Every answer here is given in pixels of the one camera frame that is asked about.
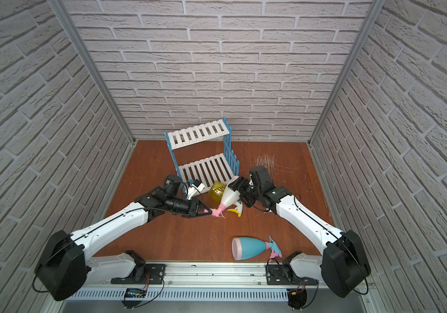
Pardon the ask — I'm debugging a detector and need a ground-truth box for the white pink spray bottle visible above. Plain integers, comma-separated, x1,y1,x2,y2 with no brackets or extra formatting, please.
211,186,243,217

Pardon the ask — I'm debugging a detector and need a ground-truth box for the yellow spray bottle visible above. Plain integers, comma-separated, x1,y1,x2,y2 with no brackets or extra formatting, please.
209,181,227,209

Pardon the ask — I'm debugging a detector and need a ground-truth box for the blue white wooden shelf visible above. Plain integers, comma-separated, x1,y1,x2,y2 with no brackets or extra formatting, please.
164,117,240,192

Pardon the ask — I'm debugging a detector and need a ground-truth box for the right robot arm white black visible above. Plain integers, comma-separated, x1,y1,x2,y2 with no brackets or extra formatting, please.
213,166,371,297

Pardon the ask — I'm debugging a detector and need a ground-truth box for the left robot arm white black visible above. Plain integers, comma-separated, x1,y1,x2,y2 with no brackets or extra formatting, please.
34,175,210,301

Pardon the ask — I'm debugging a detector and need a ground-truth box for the teal pink spray bottle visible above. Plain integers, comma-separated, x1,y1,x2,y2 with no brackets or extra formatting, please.
231,237,283,261

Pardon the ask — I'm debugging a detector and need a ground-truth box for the small green circuit board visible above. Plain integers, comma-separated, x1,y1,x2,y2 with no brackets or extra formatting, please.
124,288,147,299

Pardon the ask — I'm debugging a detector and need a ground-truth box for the black round connector box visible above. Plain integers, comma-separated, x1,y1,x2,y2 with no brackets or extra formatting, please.
287,289,308,310

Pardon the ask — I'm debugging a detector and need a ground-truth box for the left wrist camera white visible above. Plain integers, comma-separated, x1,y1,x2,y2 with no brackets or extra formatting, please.
186,179,206,200

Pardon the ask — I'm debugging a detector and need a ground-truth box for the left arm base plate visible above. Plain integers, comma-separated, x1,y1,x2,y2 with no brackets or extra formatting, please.
111,263,166,285

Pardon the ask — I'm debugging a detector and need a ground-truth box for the aluminium front rail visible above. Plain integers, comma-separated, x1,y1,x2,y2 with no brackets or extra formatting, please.
62,260,377,302

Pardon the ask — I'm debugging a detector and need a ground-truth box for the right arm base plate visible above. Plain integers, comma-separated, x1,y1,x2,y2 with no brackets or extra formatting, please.
265,263,317,287

